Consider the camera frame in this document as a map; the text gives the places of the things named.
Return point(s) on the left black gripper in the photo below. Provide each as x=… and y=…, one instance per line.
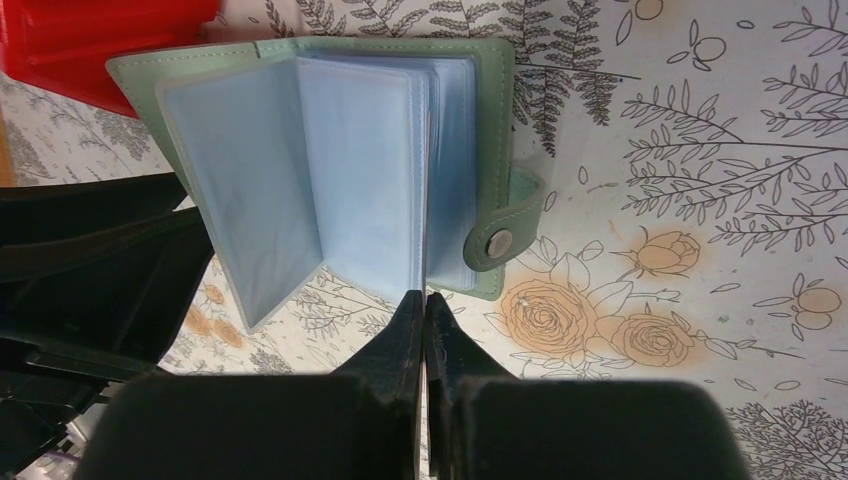
x=96, y=280

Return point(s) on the red plastic bin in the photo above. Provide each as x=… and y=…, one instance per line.
x=63, y=46

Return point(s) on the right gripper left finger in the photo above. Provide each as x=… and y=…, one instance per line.
x=389, y=370

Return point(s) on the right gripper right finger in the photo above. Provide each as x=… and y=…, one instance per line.
x=450, y=356

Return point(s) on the floral table mat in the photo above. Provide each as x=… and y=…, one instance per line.
x=680, y=314

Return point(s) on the grey-green card holder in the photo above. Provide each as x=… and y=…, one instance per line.
x=387, y=161

